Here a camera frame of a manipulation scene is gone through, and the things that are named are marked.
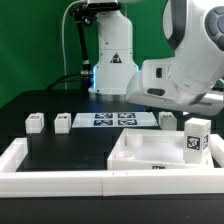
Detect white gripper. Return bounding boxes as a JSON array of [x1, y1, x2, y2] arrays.
[[126, 59, 224, 116]]

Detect white square tabletop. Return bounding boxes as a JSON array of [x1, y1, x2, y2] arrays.
[[107, 128, 214, 170]]

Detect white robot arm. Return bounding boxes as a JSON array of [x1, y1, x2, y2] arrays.
[[87, 0, 224, 116]]

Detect white marker plate with tags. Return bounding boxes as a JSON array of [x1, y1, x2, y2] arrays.
[[72, 112, 158, 128]]

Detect white U-shaped fence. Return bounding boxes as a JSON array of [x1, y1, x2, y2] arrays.
[[0, 138, 224, 198]]

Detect black cable bundle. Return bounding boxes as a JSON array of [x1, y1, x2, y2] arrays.
[[45, 71, 93, 91]]

